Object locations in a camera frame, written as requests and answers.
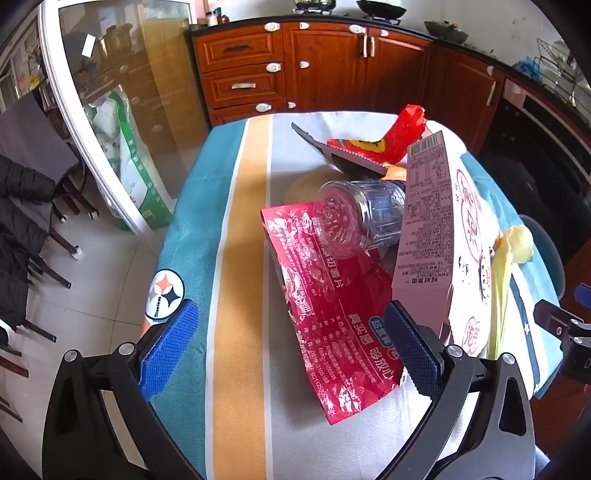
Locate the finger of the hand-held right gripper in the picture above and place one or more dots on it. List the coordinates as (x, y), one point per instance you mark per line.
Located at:
(551, 318)
(583, 293)

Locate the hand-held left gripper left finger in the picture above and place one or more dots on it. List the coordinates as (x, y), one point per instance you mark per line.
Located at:
(171, 350)

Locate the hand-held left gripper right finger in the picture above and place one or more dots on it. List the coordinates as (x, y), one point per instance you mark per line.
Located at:
(413, 355)

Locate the grey teal trash bin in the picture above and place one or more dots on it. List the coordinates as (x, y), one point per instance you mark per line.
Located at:
(547, 258)

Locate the red foil snack bag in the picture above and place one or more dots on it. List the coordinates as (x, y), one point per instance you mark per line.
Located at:
(332, 314)

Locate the pink carton box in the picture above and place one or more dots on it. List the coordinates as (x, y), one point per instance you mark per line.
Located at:
(429, 221)

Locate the black foil packet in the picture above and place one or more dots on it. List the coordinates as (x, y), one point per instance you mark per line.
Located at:
(344, 159)

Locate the yellow plastic bag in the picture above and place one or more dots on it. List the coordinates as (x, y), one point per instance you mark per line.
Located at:
(508, 258)

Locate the striped teal tablecloth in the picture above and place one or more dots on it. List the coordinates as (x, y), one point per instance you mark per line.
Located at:
(240, 230)

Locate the black built-in oven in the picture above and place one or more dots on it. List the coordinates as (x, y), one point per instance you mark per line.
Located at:
(531, 152)

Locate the clear plastic jar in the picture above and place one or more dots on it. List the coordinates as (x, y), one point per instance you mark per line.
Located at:
(360, 212)

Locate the orange peel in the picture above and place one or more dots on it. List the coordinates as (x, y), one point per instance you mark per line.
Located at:
(396, 172)

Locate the green white rice sack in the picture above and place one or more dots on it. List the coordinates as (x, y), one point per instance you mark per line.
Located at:
(134, 166)

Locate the black jacket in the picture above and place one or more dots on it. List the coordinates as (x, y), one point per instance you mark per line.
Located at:
(23, 221)

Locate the orange red snack packet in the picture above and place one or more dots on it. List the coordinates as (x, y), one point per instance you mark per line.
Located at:
(360, 146)

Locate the red plastic bag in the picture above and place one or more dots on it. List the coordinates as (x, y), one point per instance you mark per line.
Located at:
(406, 127)

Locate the dark wooden chair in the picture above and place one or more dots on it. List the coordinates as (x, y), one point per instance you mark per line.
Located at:
(27, 134)

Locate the dark frying pan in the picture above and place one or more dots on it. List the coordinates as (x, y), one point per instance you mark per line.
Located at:
(445, 31)

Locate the wooden kitchen cabinet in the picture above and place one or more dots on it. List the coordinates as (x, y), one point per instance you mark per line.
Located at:
(323, 69)

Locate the white framed glass door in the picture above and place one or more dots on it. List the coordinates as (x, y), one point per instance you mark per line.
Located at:
(120, 46)

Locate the black wok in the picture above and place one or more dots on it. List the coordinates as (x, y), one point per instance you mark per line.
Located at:
(381, 8)

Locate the gas stove burner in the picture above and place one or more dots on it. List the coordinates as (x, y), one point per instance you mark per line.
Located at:
(315, 5)

